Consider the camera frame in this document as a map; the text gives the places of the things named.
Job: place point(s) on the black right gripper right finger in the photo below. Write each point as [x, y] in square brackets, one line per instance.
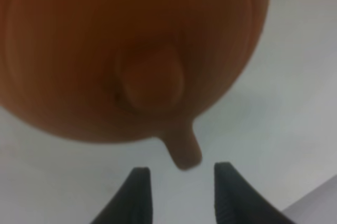
[236, 201]

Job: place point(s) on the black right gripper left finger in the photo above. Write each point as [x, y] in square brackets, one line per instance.
[132, 203]

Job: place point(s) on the brown clay teapot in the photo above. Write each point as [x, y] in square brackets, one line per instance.
[117, 71]

